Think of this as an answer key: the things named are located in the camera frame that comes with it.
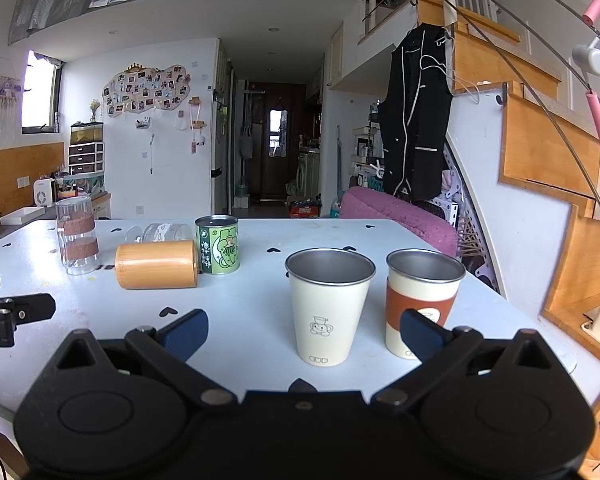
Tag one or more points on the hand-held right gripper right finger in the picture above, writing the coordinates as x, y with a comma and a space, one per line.
422, 336

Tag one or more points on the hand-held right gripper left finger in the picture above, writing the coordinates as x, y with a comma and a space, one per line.
186, 335

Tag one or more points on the white steel cup brown sleeve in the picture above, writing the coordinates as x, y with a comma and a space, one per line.
420, 290

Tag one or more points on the bamboo wooden cup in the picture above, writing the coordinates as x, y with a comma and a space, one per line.
157, 265

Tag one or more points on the clear glass cup brown sleeve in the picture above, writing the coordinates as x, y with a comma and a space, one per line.
77, 240

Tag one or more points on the white steel cup bear print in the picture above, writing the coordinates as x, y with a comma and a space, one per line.
327, 320

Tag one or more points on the clear patterned glass cup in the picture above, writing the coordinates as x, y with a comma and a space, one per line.
165, 232

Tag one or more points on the white table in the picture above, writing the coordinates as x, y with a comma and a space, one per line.
250, 300

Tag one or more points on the white flat tray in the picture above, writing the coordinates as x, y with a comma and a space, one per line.
22, 215

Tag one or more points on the green printed tin can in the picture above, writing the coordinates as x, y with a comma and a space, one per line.
219, 247

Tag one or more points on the white air purifier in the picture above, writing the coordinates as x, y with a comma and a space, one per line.
43, 193

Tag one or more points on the bundle of wooden sticks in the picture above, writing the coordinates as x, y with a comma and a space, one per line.
470, 240

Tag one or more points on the pink upholstered chair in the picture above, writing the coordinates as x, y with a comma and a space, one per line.
405, 217

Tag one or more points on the white pegboard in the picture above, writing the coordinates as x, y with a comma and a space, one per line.
455, 200

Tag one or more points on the clear water bottle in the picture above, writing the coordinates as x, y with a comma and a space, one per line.
335, 207

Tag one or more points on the plastic drawer unit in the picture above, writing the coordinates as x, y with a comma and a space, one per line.
86, 157

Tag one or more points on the glass fish tank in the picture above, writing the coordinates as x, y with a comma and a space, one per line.
86, 133

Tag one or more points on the dark wooden door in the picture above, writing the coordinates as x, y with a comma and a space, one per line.
265, 160

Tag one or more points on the window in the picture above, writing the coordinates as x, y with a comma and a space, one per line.
37, 92

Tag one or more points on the washing machine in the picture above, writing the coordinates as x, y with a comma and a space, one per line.
308, 175

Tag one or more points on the grey tote bag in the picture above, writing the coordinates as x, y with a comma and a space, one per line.
245, 146

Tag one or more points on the wooden staircase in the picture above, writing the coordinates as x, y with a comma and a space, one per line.
540, 155

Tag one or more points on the black coat white trim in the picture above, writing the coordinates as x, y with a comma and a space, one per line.
415, 120

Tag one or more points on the door mirror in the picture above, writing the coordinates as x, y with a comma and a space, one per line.
277, 132

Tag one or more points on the cloud-shaped photo board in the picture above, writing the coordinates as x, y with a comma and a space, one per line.
145, 90

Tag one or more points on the metal stair railing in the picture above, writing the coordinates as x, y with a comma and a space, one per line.
540, 50

